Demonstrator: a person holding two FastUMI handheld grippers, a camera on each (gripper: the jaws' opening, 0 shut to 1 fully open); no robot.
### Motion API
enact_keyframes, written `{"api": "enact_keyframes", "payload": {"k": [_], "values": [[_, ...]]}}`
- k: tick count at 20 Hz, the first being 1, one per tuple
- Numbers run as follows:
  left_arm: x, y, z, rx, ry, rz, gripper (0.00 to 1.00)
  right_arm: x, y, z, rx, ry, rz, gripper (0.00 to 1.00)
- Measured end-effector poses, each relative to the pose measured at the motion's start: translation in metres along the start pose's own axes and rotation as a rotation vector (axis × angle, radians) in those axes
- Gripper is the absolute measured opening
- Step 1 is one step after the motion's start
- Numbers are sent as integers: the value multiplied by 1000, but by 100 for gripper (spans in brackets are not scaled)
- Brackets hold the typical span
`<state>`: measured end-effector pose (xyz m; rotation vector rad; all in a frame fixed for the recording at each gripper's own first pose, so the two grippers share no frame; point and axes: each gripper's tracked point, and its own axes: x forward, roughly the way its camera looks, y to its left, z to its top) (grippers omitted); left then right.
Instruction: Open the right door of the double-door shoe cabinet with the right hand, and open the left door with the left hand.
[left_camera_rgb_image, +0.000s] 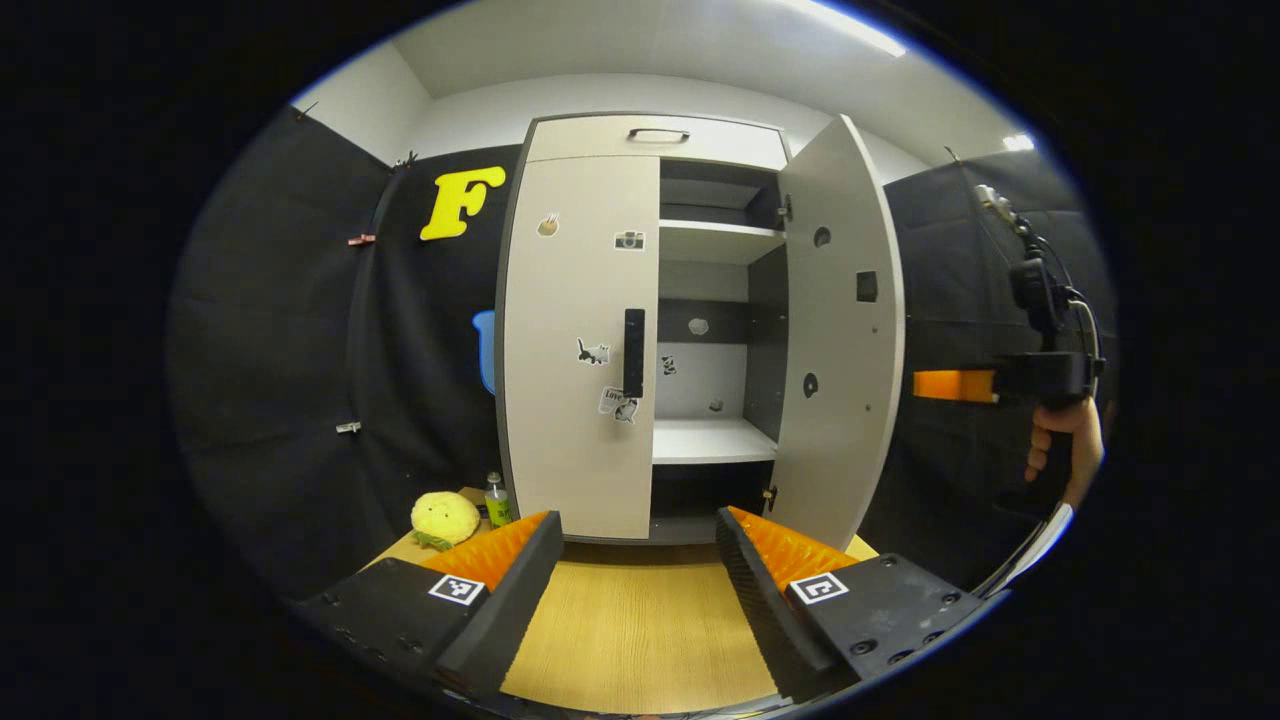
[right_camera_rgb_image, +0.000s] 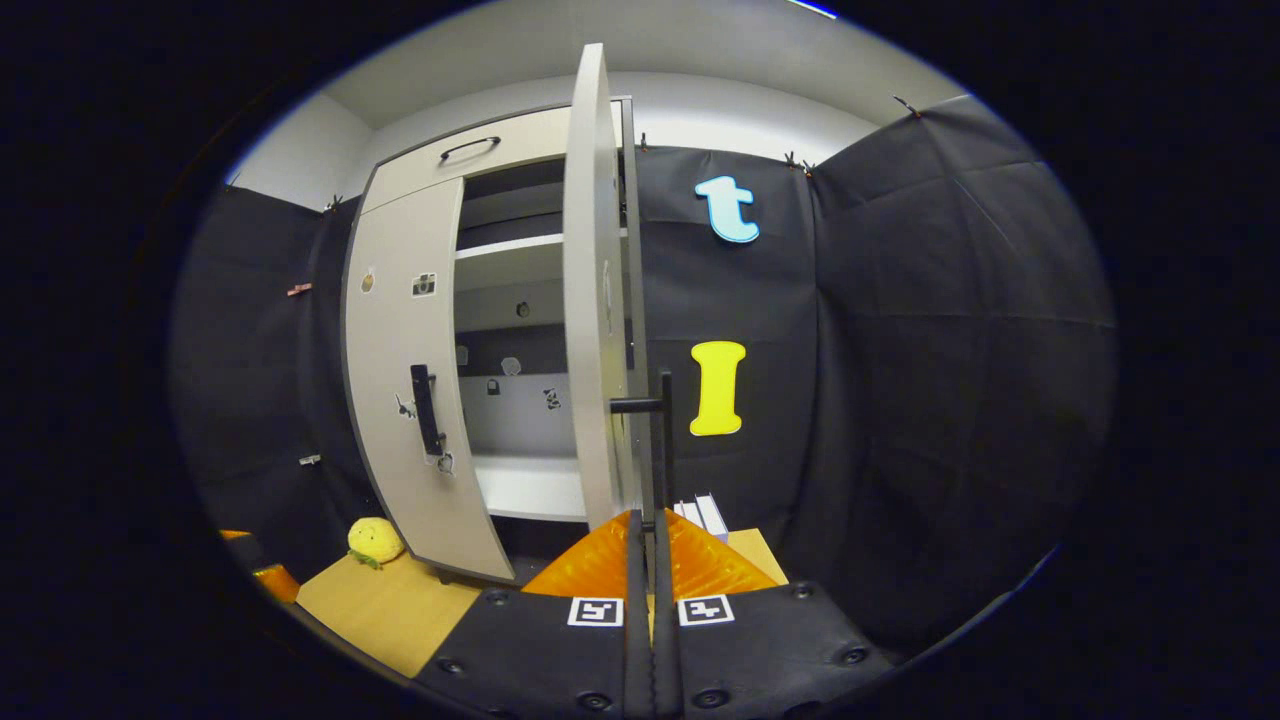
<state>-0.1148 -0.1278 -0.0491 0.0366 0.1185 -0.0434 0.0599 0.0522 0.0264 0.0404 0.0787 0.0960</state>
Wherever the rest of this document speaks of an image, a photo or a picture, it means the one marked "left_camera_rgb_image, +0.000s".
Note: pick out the cabinet door with headphone sticker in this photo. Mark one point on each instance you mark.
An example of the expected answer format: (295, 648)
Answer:
(840, 400)

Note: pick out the cabinet door with camera sticker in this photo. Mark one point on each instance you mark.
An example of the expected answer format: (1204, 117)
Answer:
(570, 300)

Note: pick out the grey cabinet drawer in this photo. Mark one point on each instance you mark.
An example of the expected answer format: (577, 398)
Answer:
(600, 140)

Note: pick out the black backdrop cloth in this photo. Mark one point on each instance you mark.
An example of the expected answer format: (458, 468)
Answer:
(270, 350)

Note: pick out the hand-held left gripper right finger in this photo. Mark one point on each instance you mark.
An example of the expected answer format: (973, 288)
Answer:
(765, 610)

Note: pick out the yellow plush toy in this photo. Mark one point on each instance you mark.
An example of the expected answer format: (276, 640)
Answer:
(445, 518)

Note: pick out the white cabinet shelf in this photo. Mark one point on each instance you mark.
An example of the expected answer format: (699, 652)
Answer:
(715, 240)
(710, 440)

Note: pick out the green bottle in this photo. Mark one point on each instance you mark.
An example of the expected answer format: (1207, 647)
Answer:
(498, 505)

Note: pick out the ceiling light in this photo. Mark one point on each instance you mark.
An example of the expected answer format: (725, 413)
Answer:
(1019, 142)

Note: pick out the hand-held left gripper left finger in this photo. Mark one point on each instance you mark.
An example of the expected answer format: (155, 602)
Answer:
(520, 600)

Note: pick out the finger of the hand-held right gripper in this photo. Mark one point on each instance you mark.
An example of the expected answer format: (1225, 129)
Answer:
(955, 386)

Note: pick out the grey double-door shoe cabinet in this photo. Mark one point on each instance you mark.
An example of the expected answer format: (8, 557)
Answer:
(765, 330)

